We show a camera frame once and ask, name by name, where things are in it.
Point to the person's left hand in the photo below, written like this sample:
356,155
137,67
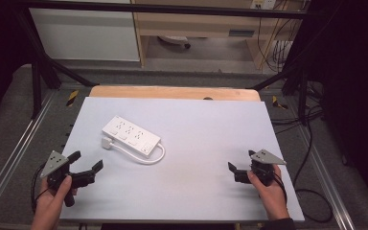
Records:
49,202

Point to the wooden board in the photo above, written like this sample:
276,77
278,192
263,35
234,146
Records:
172,93

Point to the black metal frame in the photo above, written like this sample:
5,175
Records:
172,9

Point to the white cabinet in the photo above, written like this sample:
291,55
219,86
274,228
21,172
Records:
86,35

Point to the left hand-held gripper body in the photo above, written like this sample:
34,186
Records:
55,163

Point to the black curtain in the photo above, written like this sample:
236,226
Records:
0,48
354,80

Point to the office chair base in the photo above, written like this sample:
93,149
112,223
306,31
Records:
174,39

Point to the person's right hand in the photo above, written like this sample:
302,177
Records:
271,197

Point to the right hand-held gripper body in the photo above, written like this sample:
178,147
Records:
263,166

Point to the white power plug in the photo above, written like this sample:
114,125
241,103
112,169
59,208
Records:
106,142

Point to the white wall outlet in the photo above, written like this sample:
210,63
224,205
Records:
263,4

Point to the light wooden desk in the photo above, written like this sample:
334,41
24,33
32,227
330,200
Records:
188,25

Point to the aluminium floor rail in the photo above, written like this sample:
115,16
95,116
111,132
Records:
12,150
329,182

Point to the white power strip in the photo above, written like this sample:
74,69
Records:
131,136

